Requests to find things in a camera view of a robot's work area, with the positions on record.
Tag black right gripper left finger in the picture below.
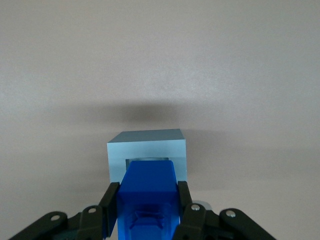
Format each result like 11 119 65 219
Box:
7 181 121 240

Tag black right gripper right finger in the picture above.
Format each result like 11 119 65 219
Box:
172 180 276 240

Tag blue plastic insert part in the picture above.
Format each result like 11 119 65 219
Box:
115 160 183 240

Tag gray square hollow base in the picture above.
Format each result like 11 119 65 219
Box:
106 128 188 185

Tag large table cover mat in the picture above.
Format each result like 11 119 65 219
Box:
0 0 320 240

